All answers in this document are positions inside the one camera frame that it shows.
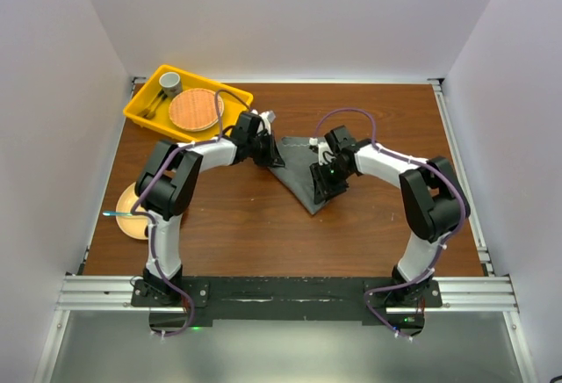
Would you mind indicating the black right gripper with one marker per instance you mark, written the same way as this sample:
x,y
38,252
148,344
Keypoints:
x,y
323,188

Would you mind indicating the aluminium frame rail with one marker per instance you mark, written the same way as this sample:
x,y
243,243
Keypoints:
x,y
245,221

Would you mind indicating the yellow plastic tray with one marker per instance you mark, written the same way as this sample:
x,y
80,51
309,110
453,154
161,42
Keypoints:
x,y
161,123

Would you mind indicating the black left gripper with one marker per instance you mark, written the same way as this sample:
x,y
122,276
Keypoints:
x,y
271,157

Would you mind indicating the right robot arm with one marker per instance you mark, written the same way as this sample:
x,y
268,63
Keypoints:
x,y
434,203

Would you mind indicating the woven wicker plate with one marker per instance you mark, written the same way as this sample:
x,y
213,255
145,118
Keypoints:
x,y
194,110

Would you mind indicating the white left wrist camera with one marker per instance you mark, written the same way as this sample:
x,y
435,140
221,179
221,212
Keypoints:
x,y
266,121

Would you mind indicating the grey cloth napkin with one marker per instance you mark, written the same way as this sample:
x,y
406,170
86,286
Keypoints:
x,y
296,175

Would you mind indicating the dark cutlery in tray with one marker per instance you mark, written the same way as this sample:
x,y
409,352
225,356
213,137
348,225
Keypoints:
x,y
150,111

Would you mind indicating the pale yellow round plate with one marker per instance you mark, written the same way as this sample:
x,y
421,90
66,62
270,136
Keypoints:
x,y
134,226

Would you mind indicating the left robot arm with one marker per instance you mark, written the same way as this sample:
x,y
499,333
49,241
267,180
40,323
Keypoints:
x,y
166,185

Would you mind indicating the iridescent fork on plate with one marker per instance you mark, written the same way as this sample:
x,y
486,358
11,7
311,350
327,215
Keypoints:
x,y
116,214

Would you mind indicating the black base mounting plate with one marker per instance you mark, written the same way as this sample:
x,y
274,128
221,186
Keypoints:
x,y
367,300

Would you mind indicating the white ceramic cup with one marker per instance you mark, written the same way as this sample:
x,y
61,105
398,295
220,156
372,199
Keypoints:
x,y
171,84

